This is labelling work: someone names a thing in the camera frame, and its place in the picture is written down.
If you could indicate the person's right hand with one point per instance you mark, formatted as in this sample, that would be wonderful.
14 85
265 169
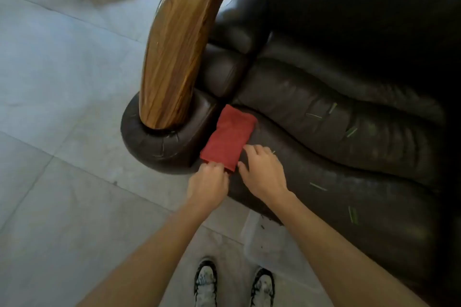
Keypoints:
264 173

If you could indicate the person's left hand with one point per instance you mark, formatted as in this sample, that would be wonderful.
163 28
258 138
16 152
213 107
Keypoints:
207 184

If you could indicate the red cloth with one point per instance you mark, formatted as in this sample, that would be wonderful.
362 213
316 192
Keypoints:
227 137

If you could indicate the clear plastic bin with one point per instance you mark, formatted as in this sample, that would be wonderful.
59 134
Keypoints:
273 245

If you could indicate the dark brown leather armchair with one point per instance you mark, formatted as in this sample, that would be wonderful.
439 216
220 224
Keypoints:
360 159

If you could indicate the green leaf pieces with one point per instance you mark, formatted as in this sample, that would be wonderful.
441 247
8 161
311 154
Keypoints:
353 215

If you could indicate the person's right forearm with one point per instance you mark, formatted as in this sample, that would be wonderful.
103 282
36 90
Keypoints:
342 263

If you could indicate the person's left forearm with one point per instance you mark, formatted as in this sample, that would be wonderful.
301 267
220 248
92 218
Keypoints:
151 263

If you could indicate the person's left shoe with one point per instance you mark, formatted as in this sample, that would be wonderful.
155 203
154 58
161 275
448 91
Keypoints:
206 281

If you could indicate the person's shoe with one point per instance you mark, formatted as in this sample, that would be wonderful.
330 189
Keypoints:
263 287
206 281

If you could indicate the person's right shoe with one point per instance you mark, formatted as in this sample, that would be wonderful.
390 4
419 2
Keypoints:
263 287

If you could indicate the wooden sofa armrest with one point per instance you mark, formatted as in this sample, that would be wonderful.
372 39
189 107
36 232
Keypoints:
173 47

